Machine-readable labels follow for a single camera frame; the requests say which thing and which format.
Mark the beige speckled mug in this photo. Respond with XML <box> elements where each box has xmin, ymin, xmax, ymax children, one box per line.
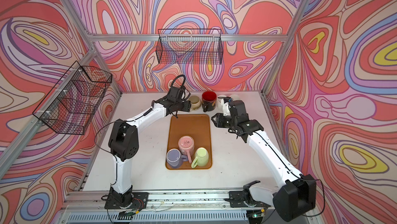
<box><xmin>189</xmin><ymin>95</ymin><xmax>202</xmax><ymax>111</ymax></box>

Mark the white mug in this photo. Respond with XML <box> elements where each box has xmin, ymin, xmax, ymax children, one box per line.
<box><xmin>216</xmin><ymin>95</ymin><xmax>227</xmax><ymax>111</ymax></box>

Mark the brown wooden tray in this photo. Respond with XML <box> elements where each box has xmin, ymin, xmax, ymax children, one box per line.
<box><xmin>165</xmin><ymin>114</ymin><xmax>213</xmax><ymax>170</ymax></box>

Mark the black patterned mug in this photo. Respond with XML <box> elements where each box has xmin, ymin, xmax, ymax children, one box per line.
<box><xmin>202</xmin><ymin>91</ymin><xmax>217</xmax><ymax>112</ymax></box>

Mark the light green mug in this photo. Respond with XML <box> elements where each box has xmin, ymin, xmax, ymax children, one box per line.
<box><xmin>191</xmin><ymin>147</ymin><xmax>209</xmax><ymax>169</ymax></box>

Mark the pink mug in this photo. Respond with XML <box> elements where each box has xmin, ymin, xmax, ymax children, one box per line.
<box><xmin>178</xmin><ymin>136</ymin><xmax>195</xmax><ymax>163</ymax></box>

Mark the purple mug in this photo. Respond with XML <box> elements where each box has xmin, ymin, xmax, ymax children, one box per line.
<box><xmin>166</xmin><ymin>149</ymin><xmax>188</xmax><ymax>169</ymax></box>

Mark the light blue mug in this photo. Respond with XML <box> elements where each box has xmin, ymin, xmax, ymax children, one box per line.
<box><xmin>230</xmin><ymin>94</ymin><xmax>240</xmax><ymax>101</ymax></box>

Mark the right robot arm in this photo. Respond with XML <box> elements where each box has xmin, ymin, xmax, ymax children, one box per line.
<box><xmin>212</xmin><ymin>97</ymin><xmax>317</xmax><ymax>222</ymax></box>

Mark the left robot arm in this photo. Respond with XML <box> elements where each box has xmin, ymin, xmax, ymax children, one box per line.
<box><xmin>105</xmin><ymin>86</ymin><xmax>191</xmax><ymax>210</ymax></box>

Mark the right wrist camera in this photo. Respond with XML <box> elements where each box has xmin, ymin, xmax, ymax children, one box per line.
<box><xmin>222</xmin><ymin>97</ymin><xmax>232</xmax><ymax>116</ymax></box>

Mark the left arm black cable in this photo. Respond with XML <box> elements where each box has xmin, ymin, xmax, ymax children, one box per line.
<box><xmin>169</xmin><ymin>74</ymin><xmax>187</xmax><ymax>90</ymax></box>

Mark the black wire basket back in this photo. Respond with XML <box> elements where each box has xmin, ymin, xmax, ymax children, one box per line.
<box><xmin>156</xmin><ymin>28</ymin><xmax>223</xmax><ymax>65</ymax></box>

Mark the black wire basket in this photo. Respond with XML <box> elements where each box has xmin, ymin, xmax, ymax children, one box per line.
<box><xmin>32</xmin><ymin>61</ymin><xmax>113</xmax><ymax>135</ymax></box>
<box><xmin>156</xmin><ymin>28</ymin><xmax>223</xmax><ymax>65</ymax></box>

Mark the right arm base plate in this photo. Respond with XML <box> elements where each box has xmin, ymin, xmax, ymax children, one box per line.
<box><xmin>224</xmin><ymin>190</ymin><xmax>270</xmax><ymax>209</ymax></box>

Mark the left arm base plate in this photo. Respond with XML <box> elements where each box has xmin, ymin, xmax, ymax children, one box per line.
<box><xmin>104</xmin><ymin>192</ymin><xmax>149</xmax><ymax>210</ymax></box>

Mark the black wire basket left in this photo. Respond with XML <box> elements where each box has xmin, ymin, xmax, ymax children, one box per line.
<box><xmin>32</xmin><ymin>61</ymin><xmax>113</xmax><ymax>135</ymax></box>

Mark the aluminium mounting rail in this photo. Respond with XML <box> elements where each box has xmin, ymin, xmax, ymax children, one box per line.
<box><xmin>61</xmin><ymin>187</ymin><xmax>317</xmax><ymax>212</ymax></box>

